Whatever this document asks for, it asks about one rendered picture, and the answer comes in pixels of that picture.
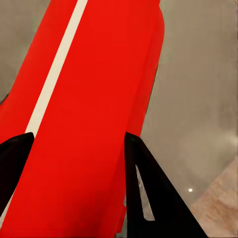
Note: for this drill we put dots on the radio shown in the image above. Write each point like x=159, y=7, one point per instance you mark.
x=86, y=80

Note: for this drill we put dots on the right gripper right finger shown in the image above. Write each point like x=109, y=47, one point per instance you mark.
x=173, y=219

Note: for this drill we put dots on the coffee table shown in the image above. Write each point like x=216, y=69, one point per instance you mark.
x=191, y=124

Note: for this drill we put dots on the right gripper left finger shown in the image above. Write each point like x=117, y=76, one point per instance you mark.
x=13, y=155

